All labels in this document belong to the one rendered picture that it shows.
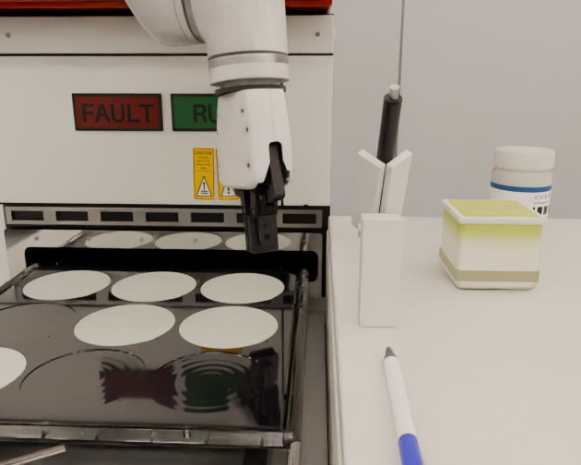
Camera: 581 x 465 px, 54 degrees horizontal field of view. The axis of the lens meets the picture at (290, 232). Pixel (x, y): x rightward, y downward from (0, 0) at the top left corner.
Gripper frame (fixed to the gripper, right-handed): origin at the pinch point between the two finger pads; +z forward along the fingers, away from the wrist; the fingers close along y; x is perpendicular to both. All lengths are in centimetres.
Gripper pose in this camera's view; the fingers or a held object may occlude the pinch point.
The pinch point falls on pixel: (261, 233)
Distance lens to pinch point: 62.5
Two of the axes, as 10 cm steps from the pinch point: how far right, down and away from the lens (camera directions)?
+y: 4.6, 1.0, -8.8
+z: 0.7, 9.9, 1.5
